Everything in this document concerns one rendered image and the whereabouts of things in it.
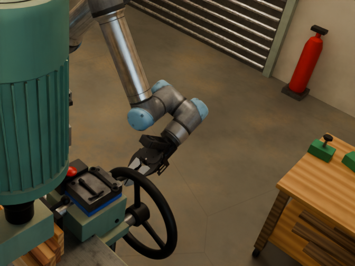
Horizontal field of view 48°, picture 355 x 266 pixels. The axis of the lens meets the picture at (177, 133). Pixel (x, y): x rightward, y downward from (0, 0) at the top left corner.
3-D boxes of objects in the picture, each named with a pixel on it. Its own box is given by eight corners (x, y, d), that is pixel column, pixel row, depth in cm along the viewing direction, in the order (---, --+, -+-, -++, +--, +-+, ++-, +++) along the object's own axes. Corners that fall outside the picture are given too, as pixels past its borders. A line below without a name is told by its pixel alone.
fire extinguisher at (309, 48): (308, 94, 351) (336, 30, 314) (299, 101, 338) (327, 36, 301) (290, 85, 358) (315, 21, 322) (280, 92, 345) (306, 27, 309)
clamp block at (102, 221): (125, 221, 103) (129, 198, 97) (82, 251, 94) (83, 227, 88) (89, 188, 109) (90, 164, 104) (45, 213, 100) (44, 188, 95)
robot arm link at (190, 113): (189, 100, 138) (208, 116, 137) (168, 122, 135) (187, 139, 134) (193, 92, 130) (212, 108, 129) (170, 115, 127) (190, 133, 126)
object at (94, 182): (121, 196, 97) (123, 180, 94) (85, 219, 90) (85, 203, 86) (87, 166, 103) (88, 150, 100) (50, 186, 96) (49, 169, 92)
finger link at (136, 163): (129, 190, 127) (148, 169, 129) (123, 183, 122) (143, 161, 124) (122, 185, 128) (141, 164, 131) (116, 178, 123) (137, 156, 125)
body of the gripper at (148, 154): (158, 178, 129) (183, 151, 132) (151, 167, 122) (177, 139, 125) (141, 165, 132) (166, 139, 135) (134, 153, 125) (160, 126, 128)
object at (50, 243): (61, 260, 88) (61, 246, 84) (54, 265, 87) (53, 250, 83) (13, 209, 96) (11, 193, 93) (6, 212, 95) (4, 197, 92)
